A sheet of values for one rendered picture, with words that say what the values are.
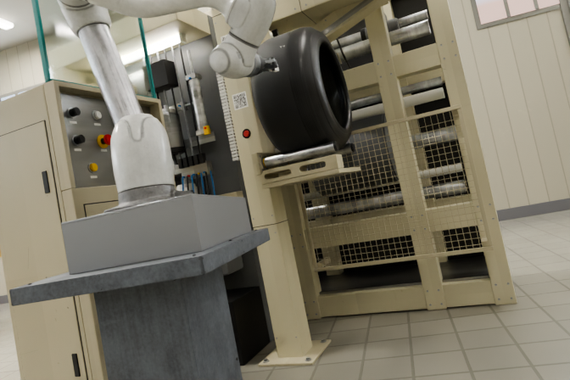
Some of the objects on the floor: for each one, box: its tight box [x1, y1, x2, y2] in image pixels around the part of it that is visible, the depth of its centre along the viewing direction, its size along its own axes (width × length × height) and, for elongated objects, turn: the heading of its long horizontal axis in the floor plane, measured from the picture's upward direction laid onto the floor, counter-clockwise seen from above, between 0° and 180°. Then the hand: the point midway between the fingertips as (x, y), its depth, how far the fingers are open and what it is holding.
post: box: [200, 0, 312, 358], centre depth 216 cm, size 13×13×250 cm
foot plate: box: [258, 338, 331, 366], centre depth 208 cm, size 27×27×2 cm
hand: (273, 67), depth 169 cm, fingers closed
